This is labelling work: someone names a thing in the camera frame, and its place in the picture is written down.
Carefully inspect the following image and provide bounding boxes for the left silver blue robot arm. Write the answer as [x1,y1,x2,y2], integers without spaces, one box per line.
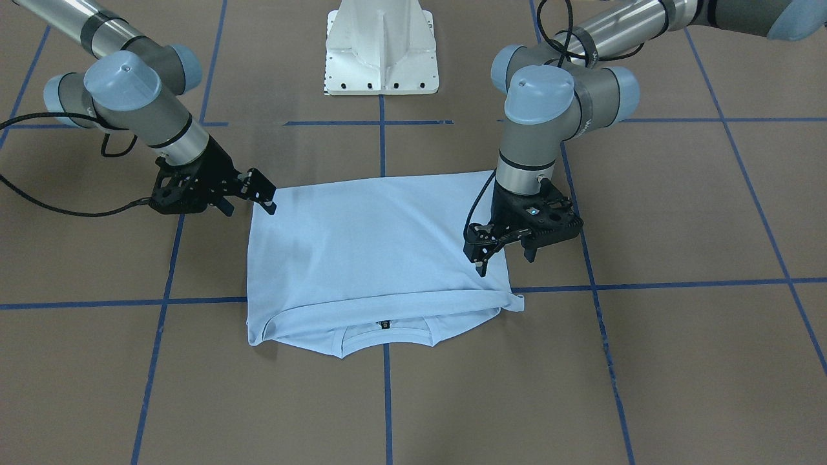
[463,1,826,276]

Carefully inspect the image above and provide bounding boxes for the light blue t-shirt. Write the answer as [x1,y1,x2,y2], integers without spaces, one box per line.
[246,171,525,358]

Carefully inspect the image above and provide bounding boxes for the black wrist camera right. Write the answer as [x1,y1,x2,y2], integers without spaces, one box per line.
[149,169,194,214]

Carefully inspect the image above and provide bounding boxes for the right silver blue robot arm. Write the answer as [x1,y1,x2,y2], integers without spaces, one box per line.
[18,1,277,216]

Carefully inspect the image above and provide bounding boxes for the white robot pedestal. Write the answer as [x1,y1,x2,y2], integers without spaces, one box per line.
[323,1,440,96]

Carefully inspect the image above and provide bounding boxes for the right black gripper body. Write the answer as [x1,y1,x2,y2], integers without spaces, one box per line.
[156,136,244,214]

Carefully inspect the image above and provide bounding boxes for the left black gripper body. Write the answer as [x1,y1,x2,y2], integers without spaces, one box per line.
[490,180,583,249]

